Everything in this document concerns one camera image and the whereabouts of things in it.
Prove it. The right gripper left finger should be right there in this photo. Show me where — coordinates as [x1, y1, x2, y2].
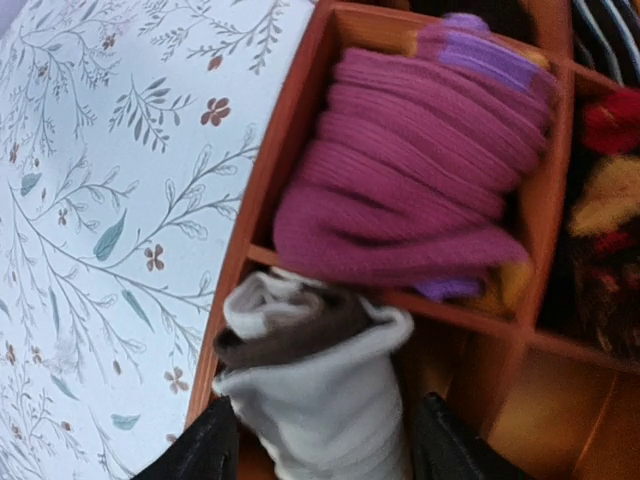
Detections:
[133, 397, 239, 480]

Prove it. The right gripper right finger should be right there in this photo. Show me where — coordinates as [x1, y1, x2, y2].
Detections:
[412, 392, 530, 480]

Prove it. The cream and brown sock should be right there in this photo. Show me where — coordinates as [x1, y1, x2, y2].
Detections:
[212, 271, 414, 479]

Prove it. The wooden compartment tray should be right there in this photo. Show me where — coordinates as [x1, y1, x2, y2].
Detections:
[187, 1, 639, 479]

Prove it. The red and yellow rolled sock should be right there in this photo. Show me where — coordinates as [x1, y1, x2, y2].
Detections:
[539, 88, 639, 360]

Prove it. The magenta rolled sock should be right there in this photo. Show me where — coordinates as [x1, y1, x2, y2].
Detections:
[273, 14, 557, 287]

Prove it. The floral tablecloth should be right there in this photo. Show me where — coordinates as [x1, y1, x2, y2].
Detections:
[1, 0, 315, 479]

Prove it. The black striped rolled sock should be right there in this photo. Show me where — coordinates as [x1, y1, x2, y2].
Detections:
[571, 0, 639, 88]

